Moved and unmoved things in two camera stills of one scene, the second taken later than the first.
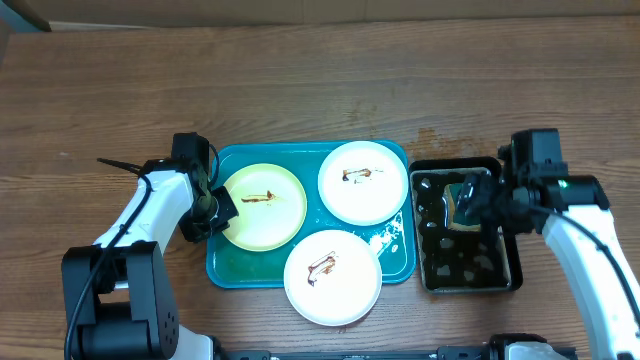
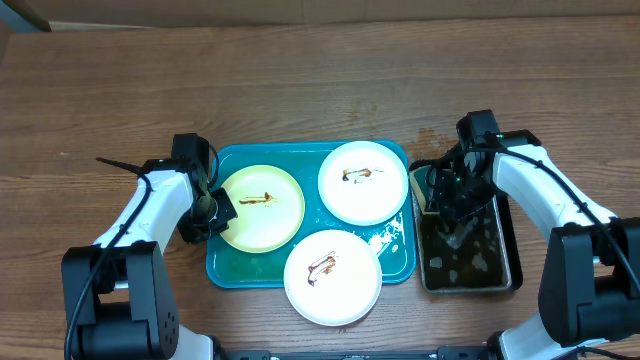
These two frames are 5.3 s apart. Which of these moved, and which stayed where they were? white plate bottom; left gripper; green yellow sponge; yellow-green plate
Moved: green yellow sponge
Stayed: white plate bottom; left gripper; yellow-green plate
